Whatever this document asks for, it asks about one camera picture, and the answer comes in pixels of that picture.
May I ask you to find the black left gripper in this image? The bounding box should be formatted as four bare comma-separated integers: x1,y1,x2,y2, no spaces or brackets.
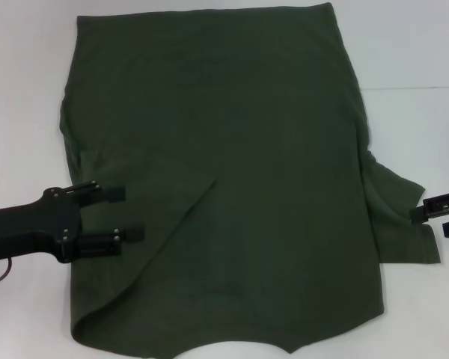
0,180,146,264

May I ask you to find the dark green shirt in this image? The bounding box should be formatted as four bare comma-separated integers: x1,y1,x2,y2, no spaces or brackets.
58,1,442,359

